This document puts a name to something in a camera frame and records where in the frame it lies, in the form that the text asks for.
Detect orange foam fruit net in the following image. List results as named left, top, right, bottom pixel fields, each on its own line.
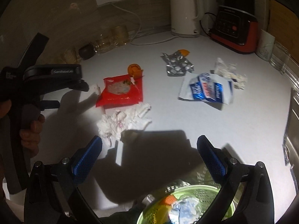
left=163, top=195, right=177, bottom=206

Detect stained white tissue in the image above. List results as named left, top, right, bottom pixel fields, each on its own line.
left=96, top=103, right=152, bottom=147

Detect red snack packet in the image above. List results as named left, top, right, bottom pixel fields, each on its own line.
left=96, top=74, right=143, bottom=107

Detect silver pill blister pack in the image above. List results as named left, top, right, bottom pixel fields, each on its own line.
left=161, top=51, right=194, bottom=77

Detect blue grey rag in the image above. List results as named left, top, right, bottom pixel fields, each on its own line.
left=168, top=197, right=199, bottom=224

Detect yellow foam fruit net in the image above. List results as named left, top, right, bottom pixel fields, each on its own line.
left=148, top=204, right=171, bottom=224

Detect green perforated trash basket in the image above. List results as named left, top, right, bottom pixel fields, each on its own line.
left=136, top=183, right=237, bottom=224

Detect left hand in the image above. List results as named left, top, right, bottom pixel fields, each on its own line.
left=1, top=100, right=45, bottom=158

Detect amber glass cup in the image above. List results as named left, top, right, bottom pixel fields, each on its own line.
left=60, top=47, right=80, bottom=64
left=112, top=25, right=129, bottom=46
left=95, top=34, right=112, bottom=53

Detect dark round jar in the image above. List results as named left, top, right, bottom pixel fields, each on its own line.
left=78, top=43, right=96, bottom=60

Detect stainless steel sink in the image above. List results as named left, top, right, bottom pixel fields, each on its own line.
left=283, top=88, right=298, bottom=166

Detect clear glass jar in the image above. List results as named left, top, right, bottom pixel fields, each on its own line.
left=269, top=42, right=291, bottom=74

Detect white ceramic cup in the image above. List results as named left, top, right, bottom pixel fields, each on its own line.
left=255, top=29, right=275, bottom=61

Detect small orange peel piece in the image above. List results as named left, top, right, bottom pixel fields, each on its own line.
left=178, top=49, right=190, bottom=57

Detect white electric kettle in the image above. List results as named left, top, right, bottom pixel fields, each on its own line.
left=170, top=0, right=204, bottom=38

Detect wooden cutting board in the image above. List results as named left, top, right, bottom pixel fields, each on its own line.
left=268, top=0, right=298, bottom=54

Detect white power cable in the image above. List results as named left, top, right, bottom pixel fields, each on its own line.
left=110, top=2, right=181, bottom=46

